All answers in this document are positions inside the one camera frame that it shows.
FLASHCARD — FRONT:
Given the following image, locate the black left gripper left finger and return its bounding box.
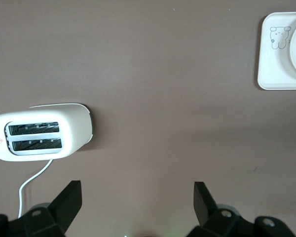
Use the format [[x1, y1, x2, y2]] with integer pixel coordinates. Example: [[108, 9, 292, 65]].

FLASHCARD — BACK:
[[8, 180, 83, 237]]

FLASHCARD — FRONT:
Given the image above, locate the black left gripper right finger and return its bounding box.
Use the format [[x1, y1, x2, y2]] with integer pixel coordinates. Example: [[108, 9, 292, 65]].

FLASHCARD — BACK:
[[187, 181, 257, 237]]

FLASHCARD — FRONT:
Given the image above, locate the cream rabbit print tray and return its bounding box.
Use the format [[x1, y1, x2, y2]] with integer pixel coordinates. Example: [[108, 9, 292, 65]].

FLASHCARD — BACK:
[[257, 11, 296, 91]]

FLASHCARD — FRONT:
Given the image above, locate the cream two-slot toaster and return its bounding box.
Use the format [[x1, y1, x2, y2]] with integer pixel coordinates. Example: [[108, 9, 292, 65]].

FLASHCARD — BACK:
[[0, 103, 93, 163]]

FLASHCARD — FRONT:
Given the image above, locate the white toaster power cable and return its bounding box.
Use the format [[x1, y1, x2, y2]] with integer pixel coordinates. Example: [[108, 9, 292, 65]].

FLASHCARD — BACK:
[[18, 158, 54, 219]]

